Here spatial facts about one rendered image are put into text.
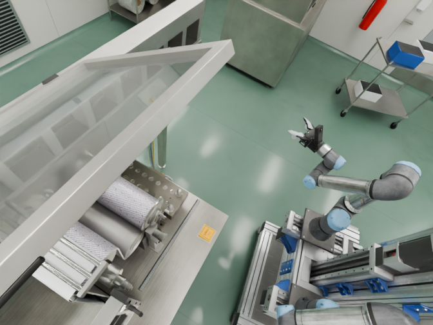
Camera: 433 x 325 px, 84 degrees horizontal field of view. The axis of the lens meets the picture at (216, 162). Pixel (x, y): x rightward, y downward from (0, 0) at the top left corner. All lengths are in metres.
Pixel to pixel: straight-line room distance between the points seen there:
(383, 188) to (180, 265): 1.03
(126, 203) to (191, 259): 0.52
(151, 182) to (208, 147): 1.50
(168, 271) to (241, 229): 1.22
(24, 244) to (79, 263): 0.53
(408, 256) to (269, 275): 1.21
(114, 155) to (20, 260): 0.14
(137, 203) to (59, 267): 0.32
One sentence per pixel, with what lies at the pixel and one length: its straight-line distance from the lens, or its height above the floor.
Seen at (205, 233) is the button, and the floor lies 0.92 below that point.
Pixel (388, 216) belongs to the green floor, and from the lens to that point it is 3.41.
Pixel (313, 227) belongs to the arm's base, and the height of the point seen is 0.86.
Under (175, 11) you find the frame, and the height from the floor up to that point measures 1.65.
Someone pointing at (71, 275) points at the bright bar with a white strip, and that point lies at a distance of 0.84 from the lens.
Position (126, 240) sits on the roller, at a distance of 1.03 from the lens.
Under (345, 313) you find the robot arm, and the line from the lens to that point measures 1.12.
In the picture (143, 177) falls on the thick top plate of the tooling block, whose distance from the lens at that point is 1.35.
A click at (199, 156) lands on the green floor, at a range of 2.66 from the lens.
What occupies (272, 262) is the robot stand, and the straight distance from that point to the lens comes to 2.23.
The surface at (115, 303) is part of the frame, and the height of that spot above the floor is 1.44.
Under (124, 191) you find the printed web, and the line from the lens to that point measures 1.02.
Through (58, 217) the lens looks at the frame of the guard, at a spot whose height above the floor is 1.95.
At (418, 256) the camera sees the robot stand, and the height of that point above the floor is 1.46.
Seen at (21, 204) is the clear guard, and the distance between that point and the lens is 0.40.
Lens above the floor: 2.23
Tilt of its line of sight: 57 degrees down
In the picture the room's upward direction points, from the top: 21 degrees clockwise
